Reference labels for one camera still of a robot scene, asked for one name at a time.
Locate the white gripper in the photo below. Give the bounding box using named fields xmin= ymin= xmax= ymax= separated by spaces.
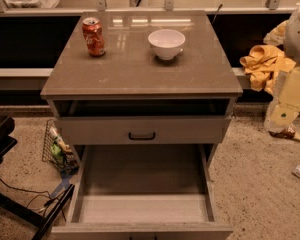
xmin=264 ymin=66 xmax=300 ymax=133

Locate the red coke can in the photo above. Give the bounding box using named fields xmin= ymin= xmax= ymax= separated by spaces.
xmin=82 ymin=17 xmax=106 ymax=57

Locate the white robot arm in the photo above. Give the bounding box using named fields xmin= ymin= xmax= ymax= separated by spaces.
xmin=264 ymin=2 xmax=300 ymax=136

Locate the grey drawer cabinet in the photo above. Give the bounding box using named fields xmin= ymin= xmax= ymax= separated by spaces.
xmin=41 ymin=11 xmax=242 ymax=158

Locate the open grey drawer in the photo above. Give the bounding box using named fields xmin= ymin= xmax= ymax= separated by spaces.
xmin=52 ymin=144 xmax=232 ymax=240

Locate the brown snack bag on floor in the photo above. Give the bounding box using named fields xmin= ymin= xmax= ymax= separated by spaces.
xmin=269 ymin=124 xmax=300 ymax=142

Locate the yellow crumpled cloth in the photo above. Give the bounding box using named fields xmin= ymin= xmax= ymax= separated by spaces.
xmin=239 ymin=19 xmax=297 ymax=95

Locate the white ceramic bowl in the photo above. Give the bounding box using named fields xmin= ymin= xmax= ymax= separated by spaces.
xmin=148 ymin=29 xmax=186 ymax=60

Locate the blue tape on floor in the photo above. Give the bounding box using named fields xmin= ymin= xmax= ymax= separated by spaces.
xmin=50 ymin=173 xmax=73 ymax=198

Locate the closed drawer with black handle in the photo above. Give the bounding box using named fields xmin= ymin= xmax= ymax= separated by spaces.
xmin=55 ymin=116 xmax=231 ymax=145

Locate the wire basket with snacks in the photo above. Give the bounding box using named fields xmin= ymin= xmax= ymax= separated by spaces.
xmin=42 ymin=119 xmax=78 ymax=174

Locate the black cable on floor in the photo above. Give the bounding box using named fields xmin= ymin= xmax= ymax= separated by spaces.
xmin=0 ymin=168 xmax=68 ymax=222

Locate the black chair frame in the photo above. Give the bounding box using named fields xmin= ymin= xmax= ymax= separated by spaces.
xmin=0 ymin=117 xmax=61 ymax=240

